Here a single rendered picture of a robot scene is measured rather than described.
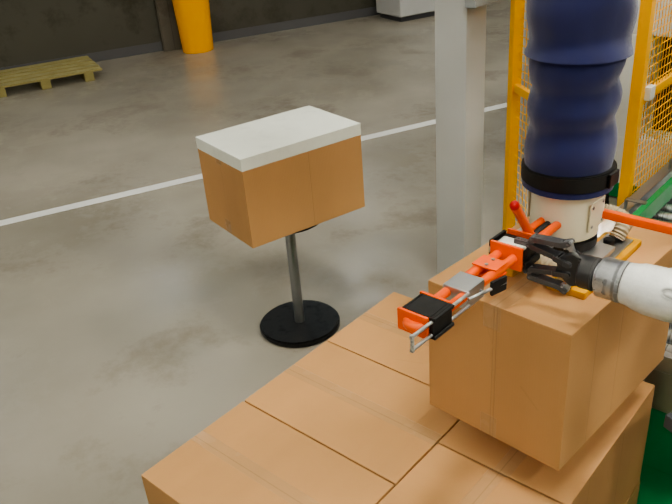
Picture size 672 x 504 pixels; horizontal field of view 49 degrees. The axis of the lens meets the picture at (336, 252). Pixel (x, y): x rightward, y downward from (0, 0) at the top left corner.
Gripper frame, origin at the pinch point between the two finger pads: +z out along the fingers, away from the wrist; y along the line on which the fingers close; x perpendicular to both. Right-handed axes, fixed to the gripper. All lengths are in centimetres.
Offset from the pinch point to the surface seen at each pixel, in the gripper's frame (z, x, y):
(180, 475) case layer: 69, -57, 65
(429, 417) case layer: 27, 3, 65
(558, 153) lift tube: -2.1, 15.8, -19.2
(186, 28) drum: 706, 456, 88
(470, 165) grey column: 93, 135, 43
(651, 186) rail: 30, 191, 61
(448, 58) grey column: 102, 130, -5
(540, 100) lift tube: 3.9, 17.5, -30.5
